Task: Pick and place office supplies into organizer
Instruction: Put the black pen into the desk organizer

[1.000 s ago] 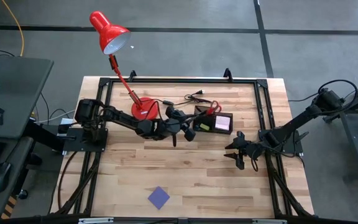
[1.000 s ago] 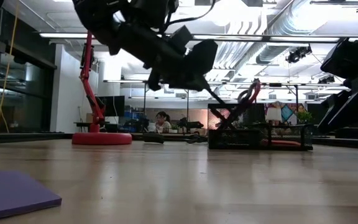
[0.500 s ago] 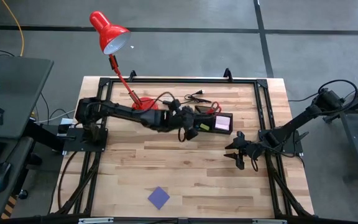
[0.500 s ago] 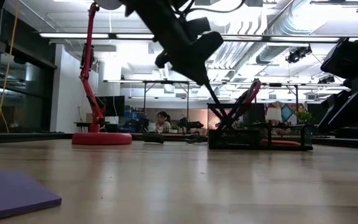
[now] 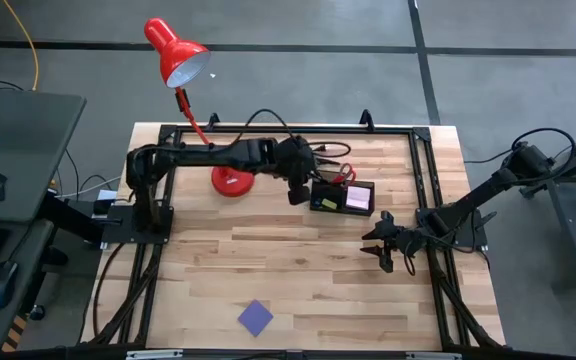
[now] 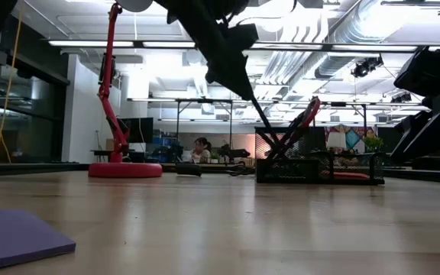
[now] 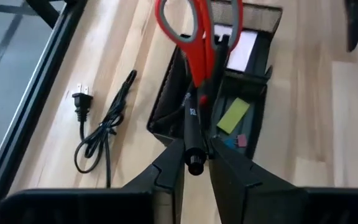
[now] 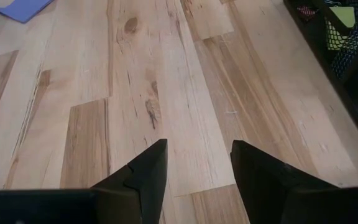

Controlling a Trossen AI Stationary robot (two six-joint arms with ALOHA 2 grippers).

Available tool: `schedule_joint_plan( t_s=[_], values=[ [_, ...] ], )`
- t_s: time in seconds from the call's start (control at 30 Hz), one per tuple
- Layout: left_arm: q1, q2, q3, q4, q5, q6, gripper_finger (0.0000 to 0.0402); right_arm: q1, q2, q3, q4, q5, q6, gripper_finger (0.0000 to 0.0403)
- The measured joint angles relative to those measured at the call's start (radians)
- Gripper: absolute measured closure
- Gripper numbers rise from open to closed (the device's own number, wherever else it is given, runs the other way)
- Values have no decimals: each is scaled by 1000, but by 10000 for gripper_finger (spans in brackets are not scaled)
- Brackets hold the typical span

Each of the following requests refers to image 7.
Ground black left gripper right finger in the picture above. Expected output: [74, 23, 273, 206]
[207, 136, 358, 224]

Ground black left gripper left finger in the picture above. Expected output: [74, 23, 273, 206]
[0, 138, 186, 224]

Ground pink binder clip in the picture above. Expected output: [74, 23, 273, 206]
[236, 134, 248, 148]

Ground yellow-green sticky note pad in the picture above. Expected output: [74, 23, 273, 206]
[216, 97, 251, 135]

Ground black mesh desk organizer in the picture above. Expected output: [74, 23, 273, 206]
[146, 0, 284, 161]

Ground pale pink sticky note pad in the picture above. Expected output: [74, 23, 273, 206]
[213, 24, 259, 73]

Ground red-handled scissors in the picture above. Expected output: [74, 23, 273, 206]
[154, 0, 244, 150]

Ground black lamp power cord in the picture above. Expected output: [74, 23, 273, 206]
[71, 69, 139, 189]

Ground black metal table frame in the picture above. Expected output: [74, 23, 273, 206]
[0, 0, 89, 224]

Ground black frame bracket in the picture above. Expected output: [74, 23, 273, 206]
[25, 0, 61, 29]

